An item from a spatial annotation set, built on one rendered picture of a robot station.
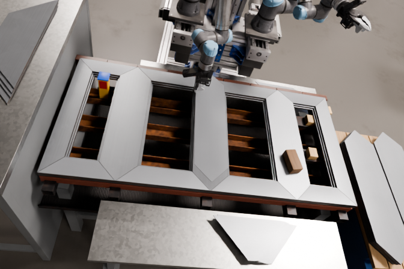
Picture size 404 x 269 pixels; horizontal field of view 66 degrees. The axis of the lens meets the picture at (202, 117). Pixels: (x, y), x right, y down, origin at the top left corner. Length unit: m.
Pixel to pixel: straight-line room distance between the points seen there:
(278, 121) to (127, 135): 0.87
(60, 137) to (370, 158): 1.70
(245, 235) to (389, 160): 1.03
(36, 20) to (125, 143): 0.78
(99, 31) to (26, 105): 2.10
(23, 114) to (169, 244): 0.83
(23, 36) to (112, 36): 1.76
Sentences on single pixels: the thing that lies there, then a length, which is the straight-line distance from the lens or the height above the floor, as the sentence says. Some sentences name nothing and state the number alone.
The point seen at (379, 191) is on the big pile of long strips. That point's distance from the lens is 1.98.
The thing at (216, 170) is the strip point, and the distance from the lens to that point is 1.58.
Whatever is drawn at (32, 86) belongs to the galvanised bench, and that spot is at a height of 1.05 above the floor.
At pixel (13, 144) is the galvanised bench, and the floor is 1.05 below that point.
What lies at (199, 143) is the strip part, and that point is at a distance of 1.63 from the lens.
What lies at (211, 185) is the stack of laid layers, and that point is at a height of 0.85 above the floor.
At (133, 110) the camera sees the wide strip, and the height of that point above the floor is 0.85.
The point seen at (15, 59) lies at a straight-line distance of 1.67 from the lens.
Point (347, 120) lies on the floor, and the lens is 3.53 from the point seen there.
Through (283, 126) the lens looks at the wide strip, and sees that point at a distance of 1.89.
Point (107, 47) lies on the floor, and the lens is 3.32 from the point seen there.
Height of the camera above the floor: 2.20
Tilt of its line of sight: 51 degrees down
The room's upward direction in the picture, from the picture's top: 20 degrees clockwise
